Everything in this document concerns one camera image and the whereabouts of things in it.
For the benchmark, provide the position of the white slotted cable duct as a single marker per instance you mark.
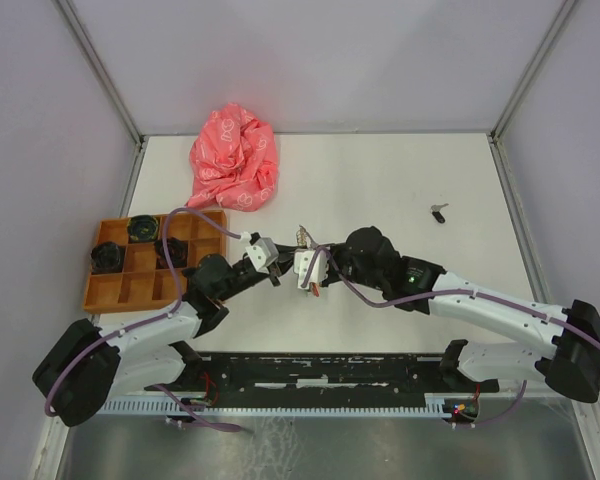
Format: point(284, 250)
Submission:
point(329, 403)

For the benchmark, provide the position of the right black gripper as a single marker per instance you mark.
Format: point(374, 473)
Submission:
point(330, 278)

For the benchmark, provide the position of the black rosette top tray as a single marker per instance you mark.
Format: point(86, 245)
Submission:
point(142, 229)

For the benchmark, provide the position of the wooden compartment tray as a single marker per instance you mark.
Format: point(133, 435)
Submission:
point(140, 285)

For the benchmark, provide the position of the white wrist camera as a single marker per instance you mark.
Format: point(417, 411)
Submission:
point(261, 251)
point(310, 267)

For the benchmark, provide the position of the keyring bunch with colourful tags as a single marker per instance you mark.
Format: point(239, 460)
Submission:
point(304, 239)

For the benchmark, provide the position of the black rosette tray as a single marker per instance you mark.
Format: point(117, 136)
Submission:
point(178, 253)
point(107, 258)
point(142, 229)

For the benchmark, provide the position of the right aluminium frame post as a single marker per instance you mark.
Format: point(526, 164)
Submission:
point(534, 66)

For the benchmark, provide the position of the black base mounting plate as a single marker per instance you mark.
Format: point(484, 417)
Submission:
point(220, 373)

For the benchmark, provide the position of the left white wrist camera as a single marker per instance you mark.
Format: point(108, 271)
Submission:
point(261, 251)

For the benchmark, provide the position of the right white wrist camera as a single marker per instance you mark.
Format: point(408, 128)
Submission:
point(310, 267)

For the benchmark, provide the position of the aluminium frame post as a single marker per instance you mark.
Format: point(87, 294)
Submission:
point(77, 29)
point(534, 66)

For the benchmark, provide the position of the black rosette left tray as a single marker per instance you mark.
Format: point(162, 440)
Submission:
point(107, 258)

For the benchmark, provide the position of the left aluminium frame post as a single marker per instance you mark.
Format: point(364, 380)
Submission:
point(77, 29)

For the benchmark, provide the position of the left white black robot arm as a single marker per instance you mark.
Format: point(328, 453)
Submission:
point(90, 365)

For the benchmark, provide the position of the crumpled pink cloth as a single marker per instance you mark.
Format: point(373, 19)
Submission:
point(234, 161)

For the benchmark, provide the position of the black rosette middle tray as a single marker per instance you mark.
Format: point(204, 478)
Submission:
point(178, 253)

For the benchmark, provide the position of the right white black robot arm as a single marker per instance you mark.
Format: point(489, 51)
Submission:
point(548, 343)

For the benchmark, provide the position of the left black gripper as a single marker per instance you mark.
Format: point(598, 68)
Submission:
point(282, 264)

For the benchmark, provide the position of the key with black fob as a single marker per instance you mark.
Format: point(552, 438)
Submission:
point(436, 212)

